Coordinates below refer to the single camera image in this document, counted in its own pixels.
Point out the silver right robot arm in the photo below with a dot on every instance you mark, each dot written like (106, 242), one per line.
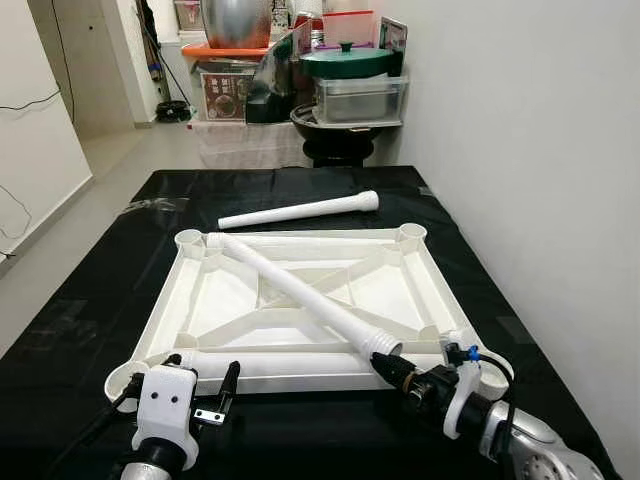
(540, 455)

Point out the white plastic children table top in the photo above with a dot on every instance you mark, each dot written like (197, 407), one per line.
(230, 300)

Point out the black plastic table cover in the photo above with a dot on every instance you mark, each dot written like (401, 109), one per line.
(330, 435)

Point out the translucent storage box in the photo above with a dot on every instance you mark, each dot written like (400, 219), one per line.
(240, 145)

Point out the black round wok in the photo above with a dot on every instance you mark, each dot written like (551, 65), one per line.
(340, 140)

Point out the black round robot vacuum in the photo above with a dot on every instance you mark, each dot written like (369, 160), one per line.
(173, 112)

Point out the brown printed carton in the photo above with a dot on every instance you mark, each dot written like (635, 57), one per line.
(225, 100)

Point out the clear plastic container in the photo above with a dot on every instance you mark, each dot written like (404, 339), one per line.
(360, 100)

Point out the black plastic bag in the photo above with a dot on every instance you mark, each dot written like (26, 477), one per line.
(268, 95)

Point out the green pot with lid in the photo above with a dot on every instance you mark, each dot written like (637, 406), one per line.
(345, 62)

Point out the orange plastic tray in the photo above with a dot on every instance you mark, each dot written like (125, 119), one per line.
(220, 50)

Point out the dark printed flat box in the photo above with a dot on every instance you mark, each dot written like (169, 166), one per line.
(393, 40)

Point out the large silver metal pot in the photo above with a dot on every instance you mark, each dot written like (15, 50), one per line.
(235, 20)

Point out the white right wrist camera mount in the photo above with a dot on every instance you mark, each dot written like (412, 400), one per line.
(458, 405)

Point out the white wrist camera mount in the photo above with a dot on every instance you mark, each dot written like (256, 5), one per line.
(458, 405)
(165, 405)

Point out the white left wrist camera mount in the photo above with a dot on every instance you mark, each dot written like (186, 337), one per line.
(165, 405)

